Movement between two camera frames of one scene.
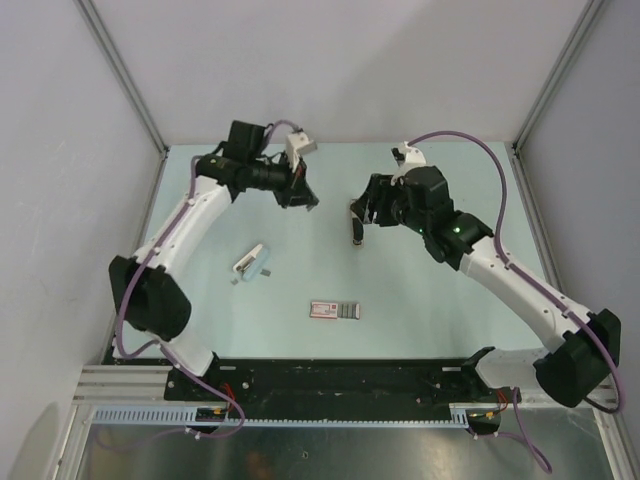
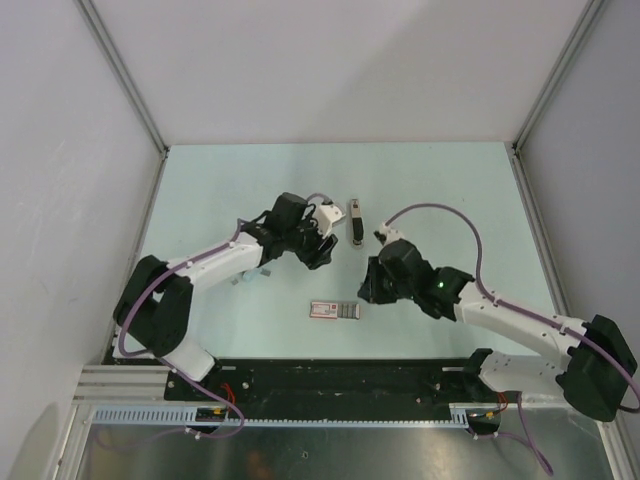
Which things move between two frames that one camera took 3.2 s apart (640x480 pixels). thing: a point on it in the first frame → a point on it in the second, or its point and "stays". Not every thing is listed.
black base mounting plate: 275,389 stays
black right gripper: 380,192 → 370,290
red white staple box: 335,310 stays
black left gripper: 300,194 → 314,257
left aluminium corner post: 90,13 stays
